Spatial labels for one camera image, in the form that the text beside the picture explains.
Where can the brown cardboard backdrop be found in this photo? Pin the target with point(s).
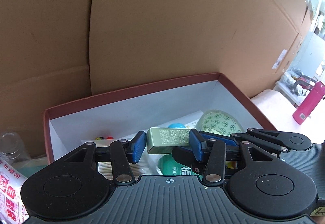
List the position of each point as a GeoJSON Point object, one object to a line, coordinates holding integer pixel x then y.
{"type": "Point", "coordinates": [57, 51]}

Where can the green patterned tape roll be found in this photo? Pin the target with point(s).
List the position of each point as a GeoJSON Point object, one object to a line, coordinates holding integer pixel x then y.
{"type": "Point", "coordinates": [219, 122]}

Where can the pink towel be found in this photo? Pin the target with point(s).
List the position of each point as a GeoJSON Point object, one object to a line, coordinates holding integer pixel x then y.
{"type": "Point", "coordinates": [271, 100]}

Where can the clear round swab container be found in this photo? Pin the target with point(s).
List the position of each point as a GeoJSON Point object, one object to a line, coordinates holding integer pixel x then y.
{"type": "Point", "coordinates": [13, 150]}

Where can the green gold small box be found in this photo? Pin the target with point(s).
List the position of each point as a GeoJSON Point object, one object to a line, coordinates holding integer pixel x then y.
{"type": "Point", "coordinates": [164, 140]}

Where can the pink tissue pack bag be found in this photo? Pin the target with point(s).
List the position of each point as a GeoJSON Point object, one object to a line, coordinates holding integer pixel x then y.
{"type": "Point", "coordinates": [12, 207]}

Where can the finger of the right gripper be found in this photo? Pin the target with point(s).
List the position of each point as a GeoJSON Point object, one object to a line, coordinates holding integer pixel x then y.
{"type": "Point", "coordinates": [229, 141]}

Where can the maroon storage box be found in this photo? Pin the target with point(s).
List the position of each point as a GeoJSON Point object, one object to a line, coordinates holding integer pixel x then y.
{"type": "Point", "coordinates": [124, 112]}

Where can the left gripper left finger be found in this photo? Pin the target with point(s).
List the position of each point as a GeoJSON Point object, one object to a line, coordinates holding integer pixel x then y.
{"type": "Point", "coordinates": [121, 154]}

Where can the cotton swab bag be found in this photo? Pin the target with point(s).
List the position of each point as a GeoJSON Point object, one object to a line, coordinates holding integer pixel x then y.
{"type": "Point", "coordinates": [147, 165]}

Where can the pink thermos bottle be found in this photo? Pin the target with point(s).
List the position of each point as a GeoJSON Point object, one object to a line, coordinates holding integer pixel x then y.
{"type": "Point", "coordinates": [309, 103]}

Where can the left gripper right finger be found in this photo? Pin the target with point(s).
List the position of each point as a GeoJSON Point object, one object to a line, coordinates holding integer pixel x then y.
{"type": "Point", "coordinates": [211, 154]}

